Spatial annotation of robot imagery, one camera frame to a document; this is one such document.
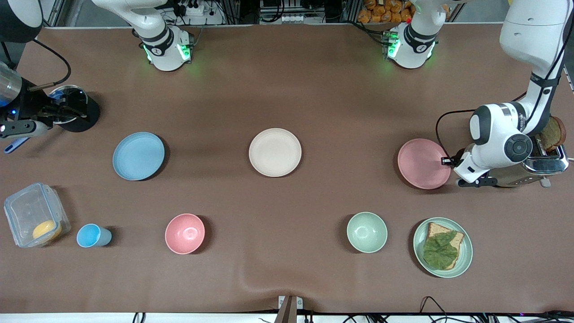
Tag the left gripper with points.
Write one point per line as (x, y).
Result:
(458, 159)

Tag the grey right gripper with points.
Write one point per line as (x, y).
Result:
(32, 107)

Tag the pink plate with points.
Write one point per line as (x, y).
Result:
(421, 163)

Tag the blue plate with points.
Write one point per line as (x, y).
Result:
(138, 156)

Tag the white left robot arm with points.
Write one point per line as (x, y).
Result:
(497, 130)

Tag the bread slice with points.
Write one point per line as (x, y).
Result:
(437, 229)

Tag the glass pan lid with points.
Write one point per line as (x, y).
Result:
(76, 92)

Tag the beige chrome toaster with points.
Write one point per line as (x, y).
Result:
(545, 166)

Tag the green plate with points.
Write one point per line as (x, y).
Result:
(466, 251)

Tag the black round pan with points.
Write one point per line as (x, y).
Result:
(92, 117)

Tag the green lettuce leaf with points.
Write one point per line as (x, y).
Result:
(440, 252)

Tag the clear plastic container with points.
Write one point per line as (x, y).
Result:
(27, 211)

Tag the brown toast slice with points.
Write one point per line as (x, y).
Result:
(554, 132)

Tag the yellow food piece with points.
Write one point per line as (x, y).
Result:
(46, 230)

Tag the green bowl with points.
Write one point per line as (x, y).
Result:
(367, 232)

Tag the blue cup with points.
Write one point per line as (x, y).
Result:
(89, 236)

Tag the pink bowl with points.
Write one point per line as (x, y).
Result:
(184, 233)

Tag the bag of orange buns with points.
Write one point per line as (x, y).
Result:
(385, 12)

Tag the beige plate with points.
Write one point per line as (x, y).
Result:
(275, 152)

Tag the brown table cover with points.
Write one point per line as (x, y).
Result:
(224, 89)

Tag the white power strip with plugs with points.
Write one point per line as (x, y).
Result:
(195, 9)

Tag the brown stand pole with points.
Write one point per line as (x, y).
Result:
(287, 314)

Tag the metal bracket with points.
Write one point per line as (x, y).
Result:
(283, 301)

